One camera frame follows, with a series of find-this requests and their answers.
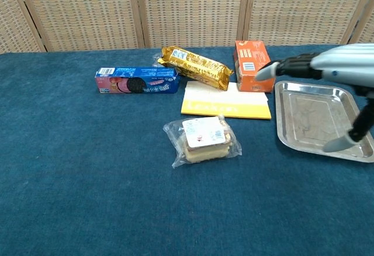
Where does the orange cardboard snack box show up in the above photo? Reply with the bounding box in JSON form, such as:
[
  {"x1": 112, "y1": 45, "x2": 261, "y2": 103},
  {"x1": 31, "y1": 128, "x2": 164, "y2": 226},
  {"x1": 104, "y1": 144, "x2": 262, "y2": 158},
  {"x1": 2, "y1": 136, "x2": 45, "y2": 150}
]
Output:
[{"x1": 234, "y1": 40, "x2": 277, "y2": 93}]

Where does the dark blue tablecloth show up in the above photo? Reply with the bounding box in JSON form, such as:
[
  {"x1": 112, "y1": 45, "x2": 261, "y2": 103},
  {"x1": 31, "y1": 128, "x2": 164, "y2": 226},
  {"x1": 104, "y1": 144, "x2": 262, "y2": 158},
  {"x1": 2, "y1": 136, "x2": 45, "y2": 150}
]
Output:
[{"x1": 0, "y1": 44, "x2": 374, "y2": 256}]

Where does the blue Oreo cookie box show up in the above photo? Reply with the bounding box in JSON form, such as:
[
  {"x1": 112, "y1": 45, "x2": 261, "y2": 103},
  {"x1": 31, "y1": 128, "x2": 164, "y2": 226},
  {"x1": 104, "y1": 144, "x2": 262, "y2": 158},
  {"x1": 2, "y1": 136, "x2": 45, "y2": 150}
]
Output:
[{"x1": 94, "y1": 67, "x2": 180, "y2": 95}]

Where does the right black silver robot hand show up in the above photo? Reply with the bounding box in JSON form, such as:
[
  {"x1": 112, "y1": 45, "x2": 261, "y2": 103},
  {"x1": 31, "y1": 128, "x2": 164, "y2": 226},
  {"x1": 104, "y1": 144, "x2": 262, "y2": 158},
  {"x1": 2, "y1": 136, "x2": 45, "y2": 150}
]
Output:
[{"x1": 255, "y1": 43, "x2": 374, "y2": 154}]

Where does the bread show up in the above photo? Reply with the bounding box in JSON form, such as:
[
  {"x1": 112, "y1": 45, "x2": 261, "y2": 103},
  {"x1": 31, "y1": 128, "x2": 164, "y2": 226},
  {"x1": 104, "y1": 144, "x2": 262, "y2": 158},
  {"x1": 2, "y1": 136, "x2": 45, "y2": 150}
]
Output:
[{"x1": 162, "y1": 115, "x2": 243, "y2": 169}]

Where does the gold foil biscuit packet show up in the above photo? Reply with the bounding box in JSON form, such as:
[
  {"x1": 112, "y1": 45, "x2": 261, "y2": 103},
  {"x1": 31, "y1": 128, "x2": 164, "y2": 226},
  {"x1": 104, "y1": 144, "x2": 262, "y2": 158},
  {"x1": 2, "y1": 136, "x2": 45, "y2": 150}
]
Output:
[{"x1": 157, "y1": 46, "x2": 234, "y2": 91}]

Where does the yellow and white flat packet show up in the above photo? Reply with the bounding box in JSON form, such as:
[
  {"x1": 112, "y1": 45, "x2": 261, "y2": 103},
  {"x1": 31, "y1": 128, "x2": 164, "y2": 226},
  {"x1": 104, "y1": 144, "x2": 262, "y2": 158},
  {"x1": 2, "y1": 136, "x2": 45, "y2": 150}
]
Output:
[{"x1": 181, "y1": 81, "x2": 272, "y2": 120}]

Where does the shiny metal tray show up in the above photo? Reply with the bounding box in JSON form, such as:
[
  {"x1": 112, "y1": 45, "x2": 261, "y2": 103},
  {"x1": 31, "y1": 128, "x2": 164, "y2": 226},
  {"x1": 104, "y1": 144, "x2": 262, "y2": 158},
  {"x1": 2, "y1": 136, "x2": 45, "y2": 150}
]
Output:
[{"x1": 275, "y1": 81, "x2": 374, "y2": 163}]

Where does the woven bamboo screen panel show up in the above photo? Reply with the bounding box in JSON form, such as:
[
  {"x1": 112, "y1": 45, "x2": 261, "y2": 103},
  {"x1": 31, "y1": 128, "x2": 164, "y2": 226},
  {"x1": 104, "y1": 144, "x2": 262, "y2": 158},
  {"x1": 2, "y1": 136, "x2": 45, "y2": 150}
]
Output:
[
  {"x1": 349, "y1": 0, "x2": 374, "y2": 45},
  {"x1": 244, "y1": 0, "x2": 370, "y2": 46},
  {"x1": 13, "y1": 0, "x2": 146, "y2": 53},
  {"x1": 134, "y1": 0, "x2": 252, "y2": 49},
  {"x1": 0, "y1": 0, "x2": 44, "y2": 54}
]

